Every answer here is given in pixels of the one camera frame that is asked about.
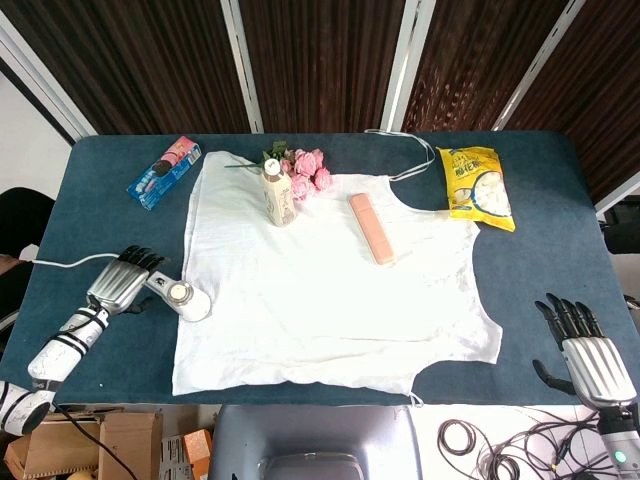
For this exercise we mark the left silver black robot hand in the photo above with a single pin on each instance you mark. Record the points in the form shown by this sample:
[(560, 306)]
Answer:
[(117, 285)]

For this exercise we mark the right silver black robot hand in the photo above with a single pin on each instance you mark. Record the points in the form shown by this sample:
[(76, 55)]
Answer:
[(595, 365)]

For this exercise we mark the white handheld steam iron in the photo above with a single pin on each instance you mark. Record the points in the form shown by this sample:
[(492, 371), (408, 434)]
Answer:
[(192, 305)]

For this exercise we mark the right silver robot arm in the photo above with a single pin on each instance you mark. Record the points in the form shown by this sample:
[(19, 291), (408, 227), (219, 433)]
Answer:
[(620, 445)]

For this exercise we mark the white sleeveless cloth garment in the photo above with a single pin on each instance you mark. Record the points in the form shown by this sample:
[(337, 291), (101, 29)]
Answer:
[(325, 300)]

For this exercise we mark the dark teal table cover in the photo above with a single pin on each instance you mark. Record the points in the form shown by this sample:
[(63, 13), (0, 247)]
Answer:
[(90, 235)]

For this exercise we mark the blue pink cookie box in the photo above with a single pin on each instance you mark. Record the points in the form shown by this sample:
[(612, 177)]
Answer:
[(160, 175)]

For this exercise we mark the black chair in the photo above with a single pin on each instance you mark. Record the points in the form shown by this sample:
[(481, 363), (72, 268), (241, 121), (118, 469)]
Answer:
[(20, 215)]

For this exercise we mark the brown cardboard box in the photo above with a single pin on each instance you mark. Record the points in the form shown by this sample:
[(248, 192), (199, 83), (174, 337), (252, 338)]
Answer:
[(125, 445)]

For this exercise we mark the small orange box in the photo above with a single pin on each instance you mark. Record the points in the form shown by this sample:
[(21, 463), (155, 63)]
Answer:
[(197, 450)]

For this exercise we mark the beige milk tea bottle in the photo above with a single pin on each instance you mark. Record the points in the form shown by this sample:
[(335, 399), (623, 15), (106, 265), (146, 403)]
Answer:
[(280, 200)]

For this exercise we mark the yellow marshmallow snack bag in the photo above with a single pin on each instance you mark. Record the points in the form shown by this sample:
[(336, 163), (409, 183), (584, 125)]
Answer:
[(475, 185)]

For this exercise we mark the pink rose bouquet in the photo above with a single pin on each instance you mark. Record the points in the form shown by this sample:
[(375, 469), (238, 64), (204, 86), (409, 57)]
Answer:
[(307, 162)]

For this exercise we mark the grey robot torso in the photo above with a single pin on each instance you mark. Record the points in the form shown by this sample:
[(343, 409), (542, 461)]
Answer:
[(315, 435)]

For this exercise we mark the pink oblong plastic case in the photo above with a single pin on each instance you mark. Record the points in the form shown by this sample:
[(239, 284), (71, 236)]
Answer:
[(372, 230)]

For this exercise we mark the white partition frame post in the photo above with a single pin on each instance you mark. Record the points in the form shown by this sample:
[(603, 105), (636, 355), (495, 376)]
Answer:
[(540, 65), (45, 85), (245, 65), (407, 65)]

